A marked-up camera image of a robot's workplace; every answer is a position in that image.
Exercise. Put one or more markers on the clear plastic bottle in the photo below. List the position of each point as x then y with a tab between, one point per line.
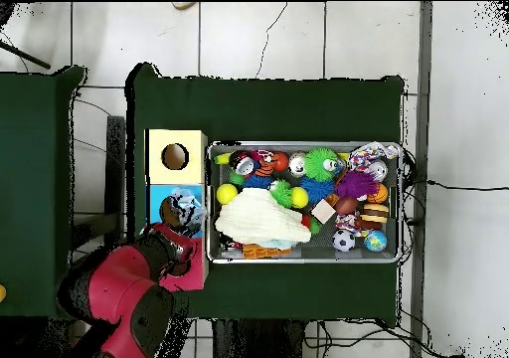
189	211

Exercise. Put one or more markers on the cream knitted cloth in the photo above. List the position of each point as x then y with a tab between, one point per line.
258	216

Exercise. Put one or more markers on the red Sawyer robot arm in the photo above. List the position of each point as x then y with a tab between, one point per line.
119	278

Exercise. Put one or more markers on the wooden box with three holes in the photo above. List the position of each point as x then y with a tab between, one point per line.
191	167

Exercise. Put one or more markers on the clear mesh bin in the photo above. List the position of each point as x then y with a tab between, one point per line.
370	256

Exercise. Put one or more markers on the yellow ball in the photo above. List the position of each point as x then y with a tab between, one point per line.
226	194

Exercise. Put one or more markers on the black stand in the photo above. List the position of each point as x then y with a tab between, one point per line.
116	167

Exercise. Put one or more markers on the green spiky ball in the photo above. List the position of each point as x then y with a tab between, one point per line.
320	165
281	193

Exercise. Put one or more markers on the wooden cube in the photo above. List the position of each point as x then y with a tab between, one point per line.
323	211

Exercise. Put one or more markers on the dark green side tablecloth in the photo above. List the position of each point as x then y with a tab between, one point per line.
32	155

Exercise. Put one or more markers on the small soccer ball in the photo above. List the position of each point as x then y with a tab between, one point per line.
344	240

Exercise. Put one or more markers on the small yellow object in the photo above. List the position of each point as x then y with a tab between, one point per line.
2	293

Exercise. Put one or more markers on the purple spiky ball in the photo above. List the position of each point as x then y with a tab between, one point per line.
356	185

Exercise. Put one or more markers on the burger toy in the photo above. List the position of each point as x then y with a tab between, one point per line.
373	212

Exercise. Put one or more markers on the globe ball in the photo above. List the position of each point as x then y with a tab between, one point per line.
375	241

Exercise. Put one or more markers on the black rod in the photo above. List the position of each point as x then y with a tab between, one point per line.
28	57

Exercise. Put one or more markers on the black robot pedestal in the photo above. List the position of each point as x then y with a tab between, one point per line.
246	342

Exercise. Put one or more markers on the grey metal rail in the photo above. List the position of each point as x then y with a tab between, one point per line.
424	95

